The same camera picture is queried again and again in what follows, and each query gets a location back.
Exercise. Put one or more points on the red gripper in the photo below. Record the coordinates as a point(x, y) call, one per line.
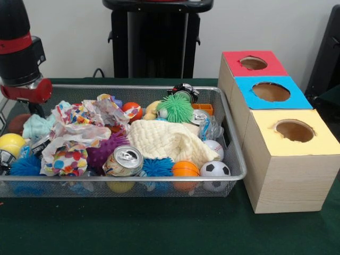
point(29, 93)

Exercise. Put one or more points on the light teal knitted cloth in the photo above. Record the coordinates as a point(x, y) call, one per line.
point(37, 126)

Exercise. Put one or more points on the dark red ball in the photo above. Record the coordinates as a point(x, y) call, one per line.
point(16, 124)

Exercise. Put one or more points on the colourful patterned cloth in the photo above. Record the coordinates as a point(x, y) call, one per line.
point(71, 133)

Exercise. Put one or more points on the purple spiky ball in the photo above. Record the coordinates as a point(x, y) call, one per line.
point(103, 151)

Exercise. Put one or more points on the yellow plush toy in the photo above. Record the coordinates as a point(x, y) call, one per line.
point(151, 110)

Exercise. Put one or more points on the green fuzzy toy with eyes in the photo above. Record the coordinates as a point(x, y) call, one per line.
point(175, 109)

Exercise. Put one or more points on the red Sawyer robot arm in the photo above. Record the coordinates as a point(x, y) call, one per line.
point(18, 40)

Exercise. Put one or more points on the clear mesh bin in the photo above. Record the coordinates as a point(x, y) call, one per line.
point(239, 159)

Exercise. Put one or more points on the wooden box with three holes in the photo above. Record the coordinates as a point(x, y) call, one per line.
point(287, 180)

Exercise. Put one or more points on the black silver drink can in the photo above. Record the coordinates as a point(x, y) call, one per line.
point(38, 146)

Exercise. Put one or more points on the yellow ball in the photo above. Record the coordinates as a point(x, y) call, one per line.
point(10, 143)

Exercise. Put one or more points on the blue spiky ball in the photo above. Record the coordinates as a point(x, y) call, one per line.
point(24, 166)

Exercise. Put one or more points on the crushed black drink can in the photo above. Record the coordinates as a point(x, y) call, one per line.
point(5, 161)

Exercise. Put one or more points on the small red ball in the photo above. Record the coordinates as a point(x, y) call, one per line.
point(133, 110)

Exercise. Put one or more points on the crushed silver can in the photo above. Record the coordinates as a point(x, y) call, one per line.
point(123, 161)

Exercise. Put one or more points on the cream knitted cloth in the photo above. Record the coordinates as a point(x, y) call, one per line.
point(170, 142)

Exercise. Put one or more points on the small orange basketball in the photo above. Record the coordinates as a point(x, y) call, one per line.
point(185, 169)

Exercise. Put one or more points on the orange toy block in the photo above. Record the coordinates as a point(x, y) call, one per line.
point(204, 109)

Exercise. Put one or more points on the small soccer ball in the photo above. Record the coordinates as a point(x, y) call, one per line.
point(214, 170)

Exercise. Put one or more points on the black chair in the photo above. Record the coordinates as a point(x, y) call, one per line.
point(329, 58)

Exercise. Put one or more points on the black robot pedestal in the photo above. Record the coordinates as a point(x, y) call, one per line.
point(154, 42)

